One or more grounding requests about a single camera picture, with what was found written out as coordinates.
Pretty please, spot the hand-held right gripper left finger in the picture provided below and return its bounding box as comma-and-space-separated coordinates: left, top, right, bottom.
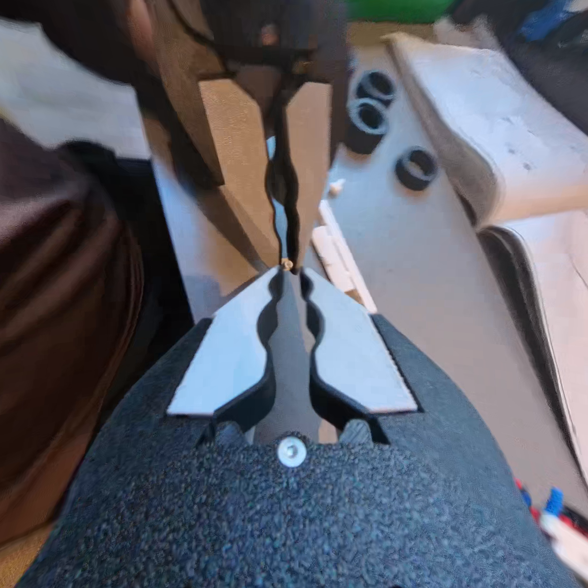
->
166, 266, 283, 431

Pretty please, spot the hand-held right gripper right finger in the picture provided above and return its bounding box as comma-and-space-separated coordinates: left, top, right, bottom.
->
299, 268, 419, 429

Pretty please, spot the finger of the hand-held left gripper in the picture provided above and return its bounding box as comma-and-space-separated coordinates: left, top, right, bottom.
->
284, 82, 332, 273
199, 77, 284, 268

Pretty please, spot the long white toy beam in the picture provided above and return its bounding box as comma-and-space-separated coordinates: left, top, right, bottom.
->
318, 199, 378, 314

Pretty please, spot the white toy beam brick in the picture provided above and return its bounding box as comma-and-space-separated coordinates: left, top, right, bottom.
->
311, 227, 355, 296

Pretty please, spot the green plastic bin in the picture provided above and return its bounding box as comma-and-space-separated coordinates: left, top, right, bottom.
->
345, 0, 461, 25

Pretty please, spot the grey desk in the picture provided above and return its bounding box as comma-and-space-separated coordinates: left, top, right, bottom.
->
152, 23, 588, 552

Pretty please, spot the narrow black rubber tyre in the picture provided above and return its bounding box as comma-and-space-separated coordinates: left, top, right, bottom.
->
356, 69, 397, 109

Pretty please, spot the open white instruction booklet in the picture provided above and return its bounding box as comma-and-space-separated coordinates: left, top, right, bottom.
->
385, 17, 588, 488

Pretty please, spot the person's brown shirt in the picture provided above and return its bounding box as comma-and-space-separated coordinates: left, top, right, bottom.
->
0, 115, 149, 544

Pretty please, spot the red white brick vehicle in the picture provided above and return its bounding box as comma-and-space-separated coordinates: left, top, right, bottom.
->
514, 478, 588, 576

